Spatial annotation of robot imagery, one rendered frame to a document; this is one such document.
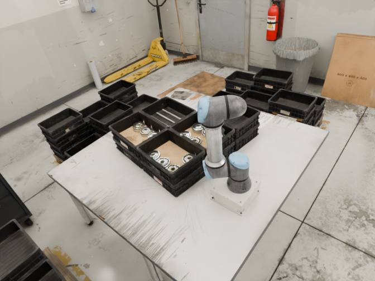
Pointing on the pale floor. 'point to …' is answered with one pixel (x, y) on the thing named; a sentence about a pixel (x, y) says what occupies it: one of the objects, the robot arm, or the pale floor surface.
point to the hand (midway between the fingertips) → (215, 139)
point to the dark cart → (11, 205)
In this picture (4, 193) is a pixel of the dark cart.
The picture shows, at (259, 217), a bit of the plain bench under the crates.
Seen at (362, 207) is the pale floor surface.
